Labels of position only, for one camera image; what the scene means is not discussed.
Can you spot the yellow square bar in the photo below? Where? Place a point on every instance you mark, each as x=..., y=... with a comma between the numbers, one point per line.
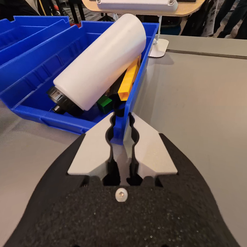
x=127, y=84

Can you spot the white cylinder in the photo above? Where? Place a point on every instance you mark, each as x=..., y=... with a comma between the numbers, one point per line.
x=100, y=61

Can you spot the blue plastic storage bin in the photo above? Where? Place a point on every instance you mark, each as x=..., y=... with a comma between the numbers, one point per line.
x=57, y=124
x=29, y=25

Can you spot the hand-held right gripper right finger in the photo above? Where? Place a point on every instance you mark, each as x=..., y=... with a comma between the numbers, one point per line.
x=152, y=152

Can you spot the white desk stand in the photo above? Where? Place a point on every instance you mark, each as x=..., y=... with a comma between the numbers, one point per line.
x=158, y=48

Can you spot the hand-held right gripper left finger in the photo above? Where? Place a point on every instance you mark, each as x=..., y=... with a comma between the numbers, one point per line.
x=92, y=150

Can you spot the dark green cube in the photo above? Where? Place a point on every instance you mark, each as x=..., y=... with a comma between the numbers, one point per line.
x=104, y=104

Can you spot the black square bar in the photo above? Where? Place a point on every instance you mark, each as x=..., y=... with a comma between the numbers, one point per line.
x=117, y=86

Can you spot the black ribbed knob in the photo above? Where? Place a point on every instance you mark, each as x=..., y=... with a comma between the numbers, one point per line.
x=61, y=100

